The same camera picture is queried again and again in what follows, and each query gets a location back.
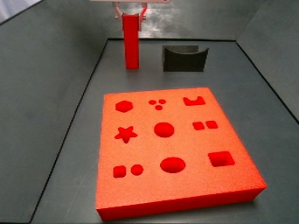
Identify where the tall red arch block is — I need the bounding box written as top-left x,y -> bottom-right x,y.
122,14 -> 138,69

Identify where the red shape-sorting board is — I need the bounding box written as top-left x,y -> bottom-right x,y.
96,87 -> 267,221

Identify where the black curved holder bracket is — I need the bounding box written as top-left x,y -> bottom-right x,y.
162,45 -> 209,72

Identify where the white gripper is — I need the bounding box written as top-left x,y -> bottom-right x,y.
89,0 -> 172,21

